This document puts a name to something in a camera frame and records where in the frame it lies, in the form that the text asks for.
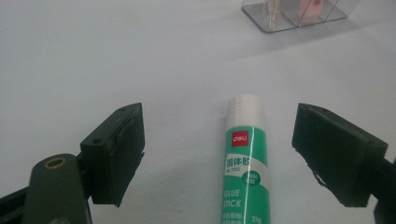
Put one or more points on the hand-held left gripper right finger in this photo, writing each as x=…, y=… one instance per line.
x=336, y=155

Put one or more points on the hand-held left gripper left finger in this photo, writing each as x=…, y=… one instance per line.
x=115, y=155

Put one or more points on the green and white glue stick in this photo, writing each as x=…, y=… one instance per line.
x=246, y=168

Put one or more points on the white board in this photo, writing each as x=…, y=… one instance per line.
x=93, y=56

